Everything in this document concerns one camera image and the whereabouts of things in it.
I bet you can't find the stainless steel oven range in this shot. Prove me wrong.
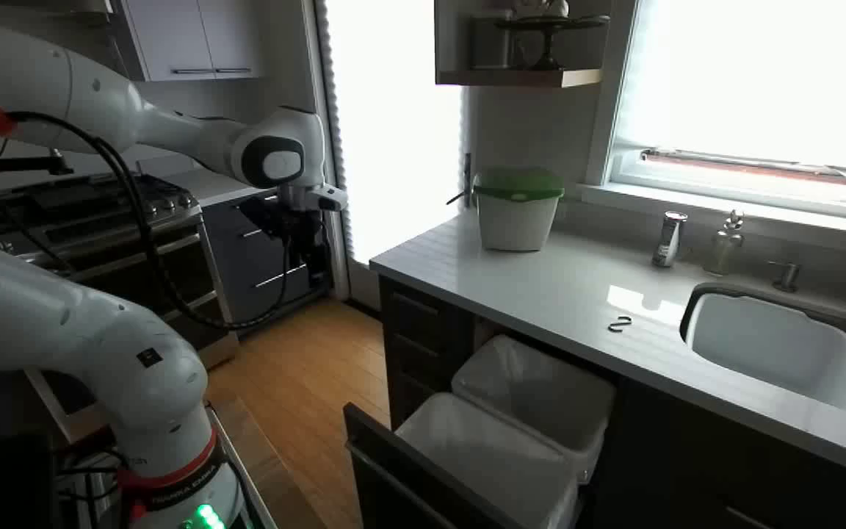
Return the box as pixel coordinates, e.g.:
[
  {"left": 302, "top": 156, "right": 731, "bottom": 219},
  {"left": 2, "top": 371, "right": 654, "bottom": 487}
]
[{"left": 0, "top": 169, "right": 243, "bottom": 371}]

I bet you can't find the dark base drawer cabinet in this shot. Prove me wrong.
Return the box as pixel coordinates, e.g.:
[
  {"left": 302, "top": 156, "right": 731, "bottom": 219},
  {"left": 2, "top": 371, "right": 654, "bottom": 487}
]
[{"left": 375, "top": 274, "right": 478, "bottom": 428}]

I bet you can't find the white window frame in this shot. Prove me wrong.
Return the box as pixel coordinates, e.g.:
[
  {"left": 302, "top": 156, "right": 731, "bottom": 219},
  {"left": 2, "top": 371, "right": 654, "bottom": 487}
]
[{"left": 581, "top": 0, "right": 846, "bottom": 225}]

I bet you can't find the white plastic waste bin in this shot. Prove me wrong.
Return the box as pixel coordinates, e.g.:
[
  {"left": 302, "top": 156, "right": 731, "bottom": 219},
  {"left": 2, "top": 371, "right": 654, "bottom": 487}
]
[
  {"left": 450, "top": 332, "right": 617, "bottom": 482},
  {"left": 394, "top": 390, "right": 585, "bottom": 529}
]

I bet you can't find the dark waste bin drawer front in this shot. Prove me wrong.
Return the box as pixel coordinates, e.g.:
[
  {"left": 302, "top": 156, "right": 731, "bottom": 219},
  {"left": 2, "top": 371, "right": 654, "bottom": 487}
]
[{"left": 344, "top": 401, "right": 506, "bottom": 529}]

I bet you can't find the white wall cabinet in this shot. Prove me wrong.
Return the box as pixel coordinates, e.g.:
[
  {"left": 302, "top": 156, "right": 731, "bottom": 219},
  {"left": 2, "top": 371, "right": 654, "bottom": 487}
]
[{"left": 112, "top": 0, "right": 265, "bottom": 84}]

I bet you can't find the white sink basin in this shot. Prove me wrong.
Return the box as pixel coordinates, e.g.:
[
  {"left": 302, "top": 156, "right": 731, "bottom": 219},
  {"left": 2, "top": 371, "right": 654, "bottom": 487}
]
[{"left": 679, "top": 278, "right": 846, "bottom": 424}]

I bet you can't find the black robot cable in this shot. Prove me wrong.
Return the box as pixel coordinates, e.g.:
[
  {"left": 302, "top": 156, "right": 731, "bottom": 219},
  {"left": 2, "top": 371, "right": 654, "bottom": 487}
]
[{"left": 0, "top": 109, "right": 331, "bottom": 335}]

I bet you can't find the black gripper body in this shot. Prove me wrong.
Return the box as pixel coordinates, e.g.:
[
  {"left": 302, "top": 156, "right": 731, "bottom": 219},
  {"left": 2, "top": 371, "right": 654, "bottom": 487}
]
[{"left": 280, "top": 197, "right": 334, "bottom": 263}]

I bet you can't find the wooden wall shelf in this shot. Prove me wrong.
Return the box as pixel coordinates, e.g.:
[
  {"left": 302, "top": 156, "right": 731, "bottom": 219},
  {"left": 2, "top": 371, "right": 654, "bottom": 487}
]
[{"left": 431, "top": 0, "right": 614, "bottom": 94}]

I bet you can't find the black camera stand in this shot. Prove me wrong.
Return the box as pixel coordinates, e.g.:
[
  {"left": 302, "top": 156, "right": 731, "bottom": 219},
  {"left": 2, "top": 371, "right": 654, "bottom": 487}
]
[{"left": 0, "top": 144, "right": 75, "bottom": 183}]

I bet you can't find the dark sink base cabinet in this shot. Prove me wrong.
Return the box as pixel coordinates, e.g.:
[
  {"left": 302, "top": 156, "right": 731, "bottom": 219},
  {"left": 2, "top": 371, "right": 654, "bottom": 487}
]
[{"left": 579, "top": 376, "right": 846, "bottom": 529}]

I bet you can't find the dark square box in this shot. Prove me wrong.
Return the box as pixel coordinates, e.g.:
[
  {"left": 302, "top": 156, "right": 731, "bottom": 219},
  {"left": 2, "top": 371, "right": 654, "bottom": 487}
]
[{"left": 466, "top": 14, "right": 515, "bottom": 69}]

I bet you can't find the chrome tap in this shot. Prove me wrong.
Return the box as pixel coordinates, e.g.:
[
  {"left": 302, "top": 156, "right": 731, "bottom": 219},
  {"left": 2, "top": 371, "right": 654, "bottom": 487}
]
[{"left": 648, "top": 209, "right": 691, "bottom": 274}]

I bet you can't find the white compost bin green lid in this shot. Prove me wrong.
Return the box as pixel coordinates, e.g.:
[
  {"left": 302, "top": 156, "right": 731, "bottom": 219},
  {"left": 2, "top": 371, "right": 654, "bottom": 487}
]
[{"left": 471, "top": 165, "right": 566, "bottom": 255}]

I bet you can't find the grey drawer cabinet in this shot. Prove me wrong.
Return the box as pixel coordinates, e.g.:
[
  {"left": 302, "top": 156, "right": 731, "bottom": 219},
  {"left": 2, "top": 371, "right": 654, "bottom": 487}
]
[{"left": 200, "top": 188, "right": 337, "bottom": 332}]

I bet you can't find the small chrome sink knob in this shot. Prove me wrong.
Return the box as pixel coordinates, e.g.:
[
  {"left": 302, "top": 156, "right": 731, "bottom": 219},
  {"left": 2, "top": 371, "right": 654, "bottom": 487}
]
[{"left": 773, "top": 259, "right": 802, "bottom": 293}]

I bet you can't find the robot stand platform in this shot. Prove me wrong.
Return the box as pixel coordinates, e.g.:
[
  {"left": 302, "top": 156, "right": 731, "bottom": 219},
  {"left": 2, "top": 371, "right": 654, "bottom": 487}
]
[{"left": 21, "top": 371, "right": 285, "bottom": 529}]

